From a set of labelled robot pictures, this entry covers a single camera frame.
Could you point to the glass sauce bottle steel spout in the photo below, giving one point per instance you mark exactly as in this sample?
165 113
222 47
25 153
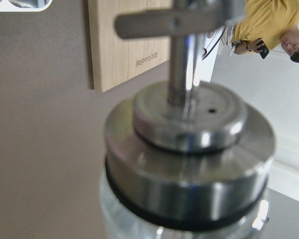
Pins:
185 159

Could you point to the digital kitchen scale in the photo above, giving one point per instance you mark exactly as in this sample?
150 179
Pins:
24 5

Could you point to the bamboo cutting board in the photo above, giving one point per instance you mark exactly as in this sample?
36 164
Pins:
114 60

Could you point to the person in yellow shirt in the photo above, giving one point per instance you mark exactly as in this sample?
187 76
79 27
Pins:
273 21

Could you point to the black smartphone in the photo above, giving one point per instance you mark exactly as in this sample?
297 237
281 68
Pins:
263 48

